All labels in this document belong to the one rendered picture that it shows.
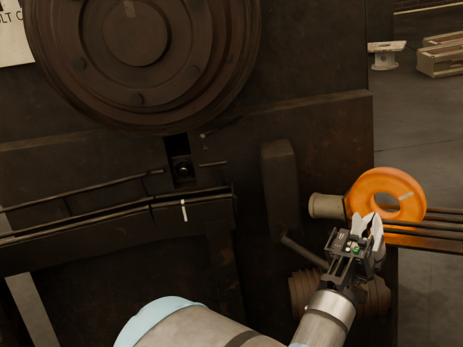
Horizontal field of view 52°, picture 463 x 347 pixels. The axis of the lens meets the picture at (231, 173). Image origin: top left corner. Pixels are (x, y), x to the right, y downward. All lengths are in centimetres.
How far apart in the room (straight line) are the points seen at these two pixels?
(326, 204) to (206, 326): 63
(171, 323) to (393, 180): 61
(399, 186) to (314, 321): 35
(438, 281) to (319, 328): 122
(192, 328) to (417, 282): 152
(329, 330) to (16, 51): 90
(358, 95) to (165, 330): 81
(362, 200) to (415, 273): 98
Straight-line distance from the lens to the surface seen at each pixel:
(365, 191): 103
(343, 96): 117
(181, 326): 50
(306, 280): 111
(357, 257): 82
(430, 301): 187
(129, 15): 90
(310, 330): 78
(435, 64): 434
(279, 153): 107
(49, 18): 102
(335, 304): 80
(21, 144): 127
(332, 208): 107
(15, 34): 121
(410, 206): 101
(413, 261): 205
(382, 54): 466
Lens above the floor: 123
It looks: 26 degrees down
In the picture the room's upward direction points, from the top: 9 degrees counter-clockwise
